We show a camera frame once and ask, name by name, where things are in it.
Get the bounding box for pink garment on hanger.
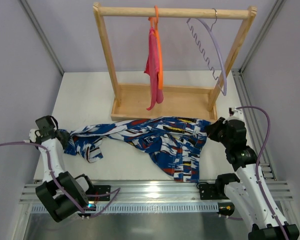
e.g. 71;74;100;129
144;27;164;111

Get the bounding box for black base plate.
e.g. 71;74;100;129
196;182;223;200
86;184;111;202

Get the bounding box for right aluminium side rail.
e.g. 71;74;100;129
231;69;277;181

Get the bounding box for orange plastic hanger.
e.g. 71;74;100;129
148;5;164;90

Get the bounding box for aluminium front rail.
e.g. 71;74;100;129
19;180;293;204

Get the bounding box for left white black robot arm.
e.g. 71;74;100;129
29;115;95;223

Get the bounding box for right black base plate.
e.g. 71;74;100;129
196;182;223;200

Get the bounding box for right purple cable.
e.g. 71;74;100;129
224;105;291;240

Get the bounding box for right black connector board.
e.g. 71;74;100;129
217;205;235;217

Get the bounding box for slotted grey cable duct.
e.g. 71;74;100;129
30;202;219;214

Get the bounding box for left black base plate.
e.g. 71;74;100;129
86;184;111;202

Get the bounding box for black connector board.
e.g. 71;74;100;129
77;203;97;219
217;205;235;217

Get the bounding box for left black connector board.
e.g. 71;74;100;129
77;203;97;219

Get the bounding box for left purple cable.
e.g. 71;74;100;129
0;141;122;219

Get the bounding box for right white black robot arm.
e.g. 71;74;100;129
205;106;300;240

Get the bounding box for wooden clothes rack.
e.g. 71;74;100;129
93;2;257;121

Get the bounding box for purple cable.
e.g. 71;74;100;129
224;105;291;240
0;141;122;219

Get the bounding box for blue white patterned trousers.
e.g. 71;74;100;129
63;116;211;183

